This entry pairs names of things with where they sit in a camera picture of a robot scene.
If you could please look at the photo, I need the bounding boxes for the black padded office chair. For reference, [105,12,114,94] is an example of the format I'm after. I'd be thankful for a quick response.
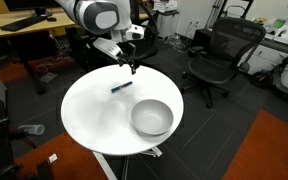
[98,0,159,65]

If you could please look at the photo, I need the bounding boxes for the tangled floor cables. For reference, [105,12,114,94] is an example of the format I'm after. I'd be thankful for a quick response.
[33,39,76,75]

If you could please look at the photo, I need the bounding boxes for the green marker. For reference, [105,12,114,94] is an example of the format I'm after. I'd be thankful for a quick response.
[110,80,134,94]

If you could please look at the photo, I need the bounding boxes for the light wooden desk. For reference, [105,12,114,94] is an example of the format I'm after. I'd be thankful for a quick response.
[0,6,107,95]

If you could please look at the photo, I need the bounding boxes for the grey bowl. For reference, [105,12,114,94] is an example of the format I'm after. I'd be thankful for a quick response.
[130,98,175,137]

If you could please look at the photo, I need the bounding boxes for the white filing cabinet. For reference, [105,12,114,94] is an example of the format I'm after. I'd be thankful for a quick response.
[155,11,181,40]

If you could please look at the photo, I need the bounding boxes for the white workbench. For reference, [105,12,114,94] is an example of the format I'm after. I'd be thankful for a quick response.
[240,19,288,95]

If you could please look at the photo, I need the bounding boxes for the black electric scooter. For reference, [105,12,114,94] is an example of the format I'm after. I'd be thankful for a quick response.
[249,49,288,105]

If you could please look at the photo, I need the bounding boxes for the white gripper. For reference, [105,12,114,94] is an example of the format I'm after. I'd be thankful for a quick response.
[92,36,141,76]

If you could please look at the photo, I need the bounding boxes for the black tripod stand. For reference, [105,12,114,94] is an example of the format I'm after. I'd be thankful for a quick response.
[205,0,255,30]

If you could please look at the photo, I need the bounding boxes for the green box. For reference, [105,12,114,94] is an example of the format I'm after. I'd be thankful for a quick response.
[271,18,287,30]

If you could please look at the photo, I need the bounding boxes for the black keyboard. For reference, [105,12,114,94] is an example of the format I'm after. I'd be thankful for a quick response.
[0,15,48,33]

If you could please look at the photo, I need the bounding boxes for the black computer tower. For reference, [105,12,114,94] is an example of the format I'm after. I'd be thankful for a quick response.
[65,26,97,70]

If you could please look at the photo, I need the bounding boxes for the small white paper scrap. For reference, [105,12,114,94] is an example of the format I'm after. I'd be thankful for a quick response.
[47,153,59,164]

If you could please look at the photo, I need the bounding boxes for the black mesh office chair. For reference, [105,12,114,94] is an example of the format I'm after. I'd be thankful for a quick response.
[180,16,267,110]

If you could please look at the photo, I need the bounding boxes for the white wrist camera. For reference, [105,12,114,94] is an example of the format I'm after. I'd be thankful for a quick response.
[125,24,146,41]

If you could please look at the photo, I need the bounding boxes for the white table base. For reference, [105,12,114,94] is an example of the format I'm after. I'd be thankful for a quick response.
[92,145,163,180]

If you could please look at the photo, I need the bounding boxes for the clear plastic bottle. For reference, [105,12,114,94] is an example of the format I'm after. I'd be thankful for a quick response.
[16,123,46,136]

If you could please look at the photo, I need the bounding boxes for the black box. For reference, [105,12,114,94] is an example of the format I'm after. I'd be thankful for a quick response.
[191,27,216,55]

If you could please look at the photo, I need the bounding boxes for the black computer monitor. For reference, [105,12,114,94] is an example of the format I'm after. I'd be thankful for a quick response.
[3,0,62,18]

